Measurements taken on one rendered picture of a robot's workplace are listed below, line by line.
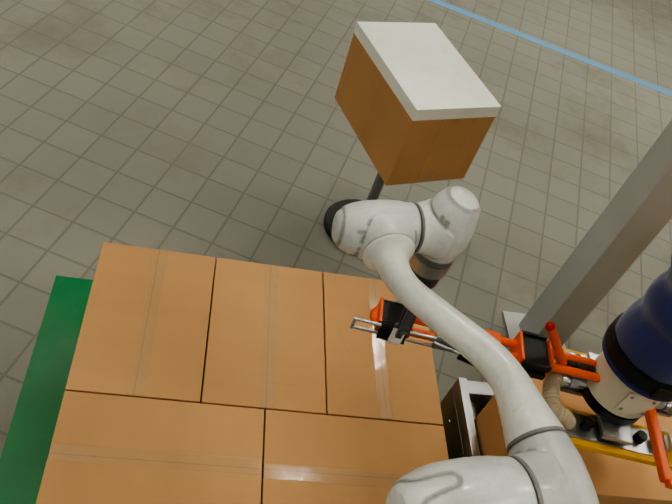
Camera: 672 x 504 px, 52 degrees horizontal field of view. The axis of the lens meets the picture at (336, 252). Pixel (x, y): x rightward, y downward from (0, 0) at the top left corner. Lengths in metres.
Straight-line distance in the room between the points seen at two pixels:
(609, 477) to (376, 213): 1.07
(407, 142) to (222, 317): 1.02
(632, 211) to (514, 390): 1.78
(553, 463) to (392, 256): 0.45
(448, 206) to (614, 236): 1.68
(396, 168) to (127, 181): 1.40
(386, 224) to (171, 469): 1.10
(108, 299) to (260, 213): 1.32
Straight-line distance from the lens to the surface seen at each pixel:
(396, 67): 2.90
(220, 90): 4.27
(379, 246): 1.29
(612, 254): 3.03
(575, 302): 3.23
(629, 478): 2.09
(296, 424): 2.23
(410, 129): 2.76
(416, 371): 2.46
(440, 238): 1.36
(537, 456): 1.12
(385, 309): 1.64
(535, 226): 4.15
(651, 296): 1.65
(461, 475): 1.03
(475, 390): 2.45
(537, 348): 1.76
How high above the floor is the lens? 2.47
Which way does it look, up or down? 46 degrees down
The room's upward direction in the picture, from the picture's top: 21 degrees clockwise
